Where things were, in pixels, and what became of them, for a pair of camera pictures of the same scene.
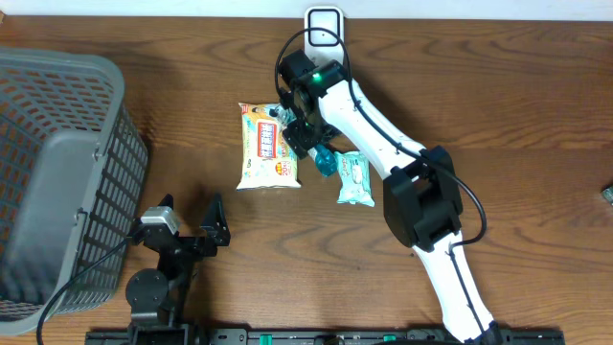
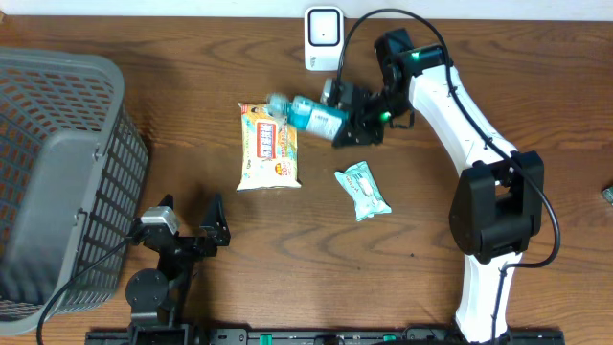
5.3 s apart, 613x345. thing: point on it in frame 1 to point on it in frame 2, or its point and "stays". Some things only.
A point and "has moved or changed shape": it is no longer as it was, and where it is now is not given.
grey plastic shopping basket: [73, 168] stays
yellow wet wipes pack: [269, 159] stays
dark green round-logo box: [607, 194] stays
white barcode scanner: [324, 46] stays
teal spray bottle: [324, 159] has moved or changed shape
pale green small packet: [355, 172] has moved or changed shape
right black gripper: [297, 139] to [366, 130]
